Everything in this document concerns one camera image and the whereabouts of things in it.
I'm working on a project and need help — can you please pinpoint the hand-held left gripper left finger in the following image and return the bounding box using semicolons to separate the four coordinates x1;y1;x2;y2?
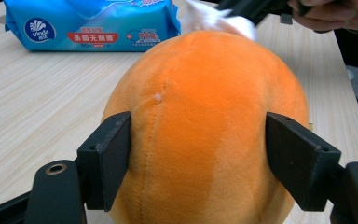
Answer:
76;111;132;213

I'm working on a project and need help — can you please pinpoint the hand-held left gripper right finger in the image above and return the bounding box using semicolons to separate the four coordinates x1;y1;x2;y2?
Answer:
265;111;343;213

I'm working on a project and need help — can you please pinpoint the white wet wipe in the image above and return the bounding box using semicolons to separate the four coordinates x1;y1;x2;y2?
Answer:
180;0;258;41

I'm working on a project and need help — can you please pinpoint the orange plush toy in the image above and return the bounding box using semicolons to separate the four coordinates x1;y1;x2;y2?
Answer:
101;30;310;224

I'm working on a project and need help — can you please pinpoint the blue wet wipes pack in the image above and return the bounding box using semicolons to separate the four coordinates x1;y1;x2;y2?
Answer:
3;0;181;53

